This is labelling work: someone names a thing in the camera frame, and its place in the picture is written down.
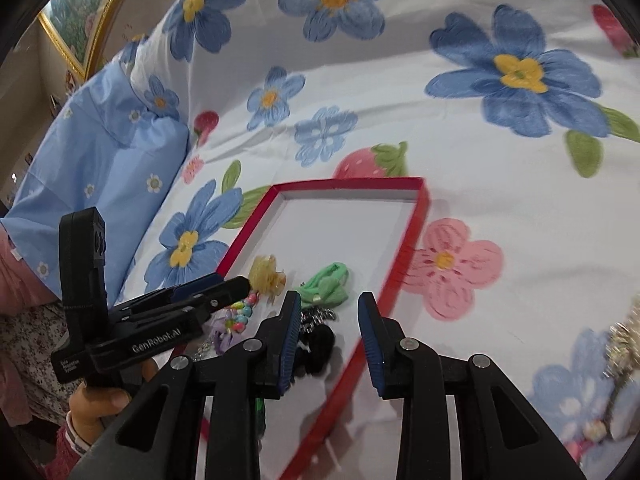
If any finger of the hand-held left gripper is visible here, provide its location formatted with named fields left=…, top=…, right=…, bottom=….
left=120, top=273, right=226, bottom=311
left=112, top=276, right=252, bottom=323

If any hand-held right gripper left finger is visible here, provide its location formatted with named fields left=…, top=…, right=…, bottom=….
left=67, top=290, right=303, bottom=480

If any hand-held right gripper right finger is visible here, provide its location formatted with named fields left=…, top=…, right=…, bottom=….
left=357, top=291, right=588, bottom=480

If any colourful bead bracelet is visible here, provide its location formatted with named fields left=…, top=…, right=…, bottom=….
left=222, top=292, right=261, bottom=336

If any black scrunchie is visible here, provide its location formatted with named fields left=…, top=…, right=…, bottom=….
left=292, top=323, right=337, bottom=378

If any silver chain ornament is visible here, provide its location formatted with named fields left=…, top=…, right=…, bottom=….
left=300, top=307, right=337, bottom=333

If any purple hair clip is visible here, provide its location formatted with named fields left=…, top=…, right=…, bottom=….
left=210, top=317, right=241, bottom=356

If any yellow hair claw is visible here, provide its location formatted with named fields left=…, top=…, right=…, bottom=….
left=248, top=255, right=288, bottom=305

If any green hair tie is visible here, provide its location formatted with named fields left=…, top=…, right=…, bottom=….
left=292, top=261, right=351, bottom=307

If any red shallow box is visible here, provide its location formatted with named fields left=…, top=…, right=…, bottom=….
left=200, top=176, right=431, bottom=480

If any person's left forearm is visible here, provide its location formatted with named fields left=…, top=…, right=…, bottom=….
left=40, top=412, right=101, bottom=480

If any person's left hand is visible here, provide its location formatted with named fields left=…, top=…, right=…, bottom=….
left=67, top=360, right=158, bottom=446

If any person's pink floral clothing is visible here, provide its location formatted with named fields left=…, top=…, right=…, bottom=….
left=0, top=225, right=86, bottom=426

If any light blue pillow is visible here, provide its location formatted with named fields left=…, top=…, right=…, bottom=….
left=2, top=35, right=191, bottom=306

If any floral bedsheet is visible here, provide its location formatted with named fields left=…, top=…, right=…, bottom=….
left=115, top=0, right=640, bottom=480

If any dark silver hair claw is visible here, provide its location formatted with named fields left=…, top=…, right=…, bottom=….
left=602, top=295, right=640, bottom=436

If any gold framed painting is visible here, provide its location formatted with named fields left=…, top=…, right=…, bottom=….
left=37, top=0, right=138, bottom=78

